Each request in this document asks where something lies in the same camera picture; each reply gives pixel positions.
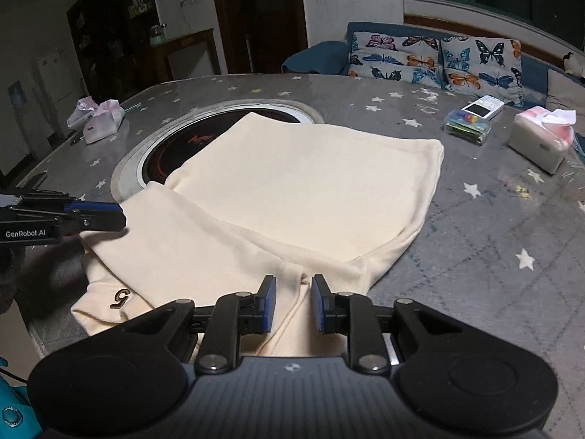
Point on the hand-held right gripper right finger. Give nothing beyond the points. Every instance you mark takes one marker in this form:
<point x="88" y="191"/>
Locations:
<point x="319" y="307"/>

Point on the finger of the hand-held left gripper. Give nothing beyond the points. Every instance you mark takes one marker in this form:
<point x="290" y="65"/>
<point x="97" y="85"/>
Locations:
<point x="93" y="207"/>
<point x="103" y="222"/>

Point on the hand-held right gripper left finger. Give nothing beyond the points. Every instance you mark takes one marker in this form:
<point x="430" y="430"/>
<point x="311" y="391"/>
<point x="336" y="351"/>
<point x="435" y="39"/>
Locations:
<point x="270" y="305"/>

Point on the cream shorts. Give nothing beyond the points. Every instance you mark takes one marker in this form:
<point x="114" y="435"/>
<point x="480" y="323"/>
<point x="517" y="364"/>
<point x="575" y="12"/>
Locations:
<point x="292" y="192"/>

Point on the round black induction cooktop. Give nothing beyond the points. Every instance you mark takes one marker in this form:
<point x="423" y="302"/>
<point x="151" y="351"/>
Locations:
<point x="183" y="144"/>

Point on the dark wooden display cabinet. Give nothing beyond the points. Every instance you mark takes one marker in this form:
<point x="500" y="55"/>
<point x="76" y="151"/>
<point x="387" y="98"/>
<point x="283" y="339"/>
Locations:
<point x="112" y="41"/>

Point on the grey star-printed tablecloth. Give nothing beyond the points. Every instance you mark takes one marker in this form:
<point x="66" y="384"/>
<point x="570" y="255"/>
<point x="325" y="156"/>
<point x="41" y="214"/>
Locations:
<point x="480" y="238"/>

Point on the wooden side table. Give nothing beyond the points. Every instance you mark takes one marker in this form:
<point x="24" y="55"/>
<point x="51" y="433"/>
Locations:
<point x="185" y="52"/>

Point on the pale green jar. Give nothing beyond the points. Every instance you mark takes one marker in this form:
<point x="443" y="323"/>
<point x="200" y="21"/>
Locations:
<point x="157" y="35"/>

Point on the teal plastic object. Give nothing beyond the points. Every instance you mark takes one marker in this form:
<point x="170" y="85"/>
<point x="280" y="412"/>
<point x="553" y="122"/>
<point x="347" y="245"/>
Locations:
<point x="16" y="414"/>

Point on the clear plastic box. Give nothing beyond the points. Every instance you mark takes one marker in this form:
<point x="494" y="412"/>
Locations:
<point x="467" y="128"/>

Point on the blue sofa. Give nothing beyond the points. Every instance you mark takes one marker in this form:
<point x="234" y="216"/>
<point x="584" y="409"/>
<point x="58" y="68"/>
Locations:
<point x="320" y="57"/>

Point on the dark wooden door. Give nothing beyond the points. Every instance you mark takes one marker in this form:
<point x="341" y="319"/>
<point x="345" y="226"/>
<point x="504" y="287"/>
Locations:
<point x="258" y="16"/>

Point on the white flat device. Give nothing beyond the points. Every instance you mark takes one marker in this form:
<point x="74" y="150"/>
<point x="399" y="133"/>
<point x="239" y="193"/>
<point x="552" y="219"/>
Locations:
<point x="483" y="106"/>

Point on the butterfly print cushion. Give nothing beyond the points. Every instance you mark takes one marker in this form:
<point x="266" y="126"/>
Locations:
<point x="486" y="68"/>
<point x="393" y="57"/>

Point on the white and pink tissue pack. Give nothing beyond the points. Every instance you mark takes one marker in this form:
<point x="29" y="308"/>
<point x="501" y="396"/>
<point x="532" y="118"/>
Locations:
<point x="541" y="139"/>

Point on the plain grey cushion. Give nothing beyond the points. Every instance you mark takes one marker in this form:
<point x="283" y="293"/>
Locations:
<point x="566" y="93"/>

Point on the plush toy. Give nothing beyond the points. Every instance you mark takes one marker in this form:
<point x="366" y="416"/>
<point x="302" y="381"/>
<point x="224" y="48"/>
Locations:
<point x="575" y="61"/>

